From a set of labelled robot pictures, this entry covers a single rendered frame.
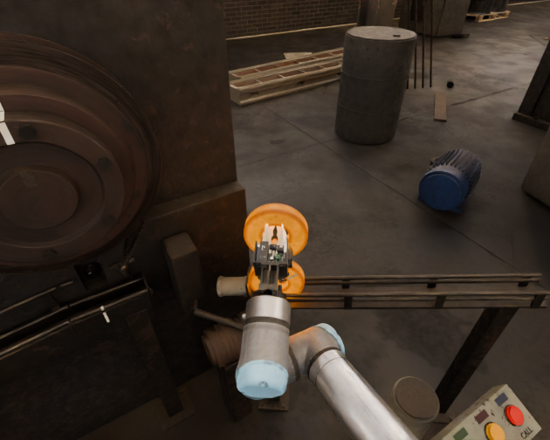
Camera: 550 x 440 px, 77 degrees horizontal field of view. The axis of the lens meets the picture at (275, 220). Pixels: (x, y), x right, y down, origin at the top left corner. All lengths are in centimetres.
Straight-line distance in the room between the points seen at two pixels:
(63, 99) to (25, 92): 5
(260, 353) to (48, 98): 56
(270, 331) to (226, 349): 47
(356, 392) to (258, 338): 20
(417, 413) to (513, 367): 95
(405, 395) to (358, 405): 41
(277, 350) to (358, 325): 119
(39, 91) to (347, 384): 73
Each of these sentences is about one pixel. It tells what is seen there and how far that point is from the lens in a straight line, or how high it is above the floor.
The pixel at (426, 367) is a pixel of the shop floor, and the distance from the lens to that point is 179.
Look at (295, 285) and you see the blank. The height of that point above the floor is 70.
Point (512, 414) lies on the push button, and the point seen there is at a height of 61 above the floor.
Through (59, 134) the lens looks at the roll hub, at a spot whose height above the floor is 122.
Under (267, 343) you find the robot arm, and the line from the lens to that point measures 66.
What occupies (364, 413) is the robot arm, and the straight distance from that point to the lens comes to 69.
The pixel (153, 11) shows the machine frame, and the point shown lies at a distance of 91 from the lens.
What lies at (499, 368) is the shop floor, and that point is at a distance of 193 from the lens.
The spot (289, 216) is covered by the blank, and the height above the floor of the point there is 97.
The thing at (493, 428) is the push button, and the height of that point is 61.
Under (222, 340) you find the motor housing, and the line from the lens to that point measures 112.
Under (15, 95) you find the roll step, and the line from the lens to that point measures 71.
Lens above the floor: 146
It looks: 39 degrees down
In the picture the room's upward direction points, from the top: straight up
